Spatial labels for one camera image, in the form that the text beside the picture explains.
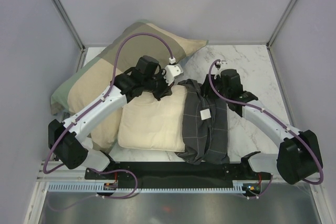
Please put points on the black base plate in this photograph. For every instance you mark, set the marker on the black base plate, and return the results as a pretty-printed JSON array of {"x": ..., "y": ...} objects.
[{"x": 178, "y": 174}]

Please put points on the green beige patchwork pillow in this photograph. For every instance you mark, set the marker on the green beige patchwork pillow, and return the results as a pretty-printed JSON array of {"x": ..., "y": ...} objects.
[{"x": 139, "y": 39}]

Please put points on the right aluminium frame post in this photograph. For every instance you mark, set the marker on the right aluminium frame post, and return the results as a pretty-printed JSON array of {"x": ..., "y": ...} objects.
[{"x": 289, "y": 8}]

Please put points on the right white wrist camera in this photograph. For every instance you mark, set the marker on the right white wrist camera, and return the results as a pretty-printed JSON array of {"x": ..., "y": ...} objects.
[{"x": 220, "y": 66}]

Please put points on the aluminium frame post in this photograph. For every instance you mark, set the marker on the aluminium frame post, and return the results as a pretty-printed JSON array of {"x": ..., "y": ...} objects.
[
  {"x": 65, "y": 18},
  {"x": 289, "y": 8}
]

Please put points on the light blue slotted cable duct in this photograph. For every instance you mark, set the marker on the light blue slotted cable duct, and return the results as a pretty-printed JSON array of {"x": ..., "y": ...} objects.
[{"x": 100, "y": 187}]

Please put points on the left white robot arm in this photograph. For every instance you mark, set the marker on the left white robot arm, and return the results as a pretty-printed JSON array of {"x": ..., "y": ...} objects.
[{"x": 66, "y": 139}]

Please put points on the left aluminium frame post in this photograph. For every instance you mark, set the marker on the left aluminium frame post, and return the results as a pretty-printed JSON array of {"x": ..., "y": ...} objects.
[{"x": 65, "y": 18}]

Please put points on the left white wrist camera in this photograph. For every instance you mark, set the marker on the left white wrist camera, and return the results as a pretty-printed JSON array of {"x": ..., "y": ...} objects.
[{"x": 172, "y": 72}]

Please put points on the dark grey plaid pillowcase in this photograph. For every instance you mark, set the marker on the dark grey plaid pillowcase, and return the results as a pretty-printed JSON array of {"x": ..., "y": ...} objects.
[{"x": 204, "y": 127}]

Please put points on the cream pillow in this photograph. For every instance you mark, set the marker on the cream pillow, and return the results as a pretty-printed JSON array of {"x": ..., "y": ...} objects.
[{"x": 149, "y": 124}]

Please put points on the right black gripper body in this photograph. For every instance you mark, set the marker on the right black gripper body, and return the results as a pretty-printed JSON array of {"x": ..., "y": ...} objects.
[{"x": 217, "y": 84}]

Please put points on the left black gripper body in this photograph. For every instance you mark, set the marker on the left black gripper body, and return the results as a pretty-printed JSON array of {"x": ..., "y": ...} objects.
[{"x": 157, "y": 85}]

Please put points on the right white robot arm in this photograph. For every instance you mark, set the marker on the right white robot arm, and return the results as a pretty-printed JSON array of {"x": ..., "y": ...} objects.
[{"x": 298, "y": 158}]

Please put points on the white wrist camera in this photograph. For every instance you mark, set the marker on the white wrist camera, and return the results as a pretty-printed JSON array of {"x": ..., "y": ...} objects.
[
  {"x": 172, "y": 72},
  {"x": 220, "y": 66}
]

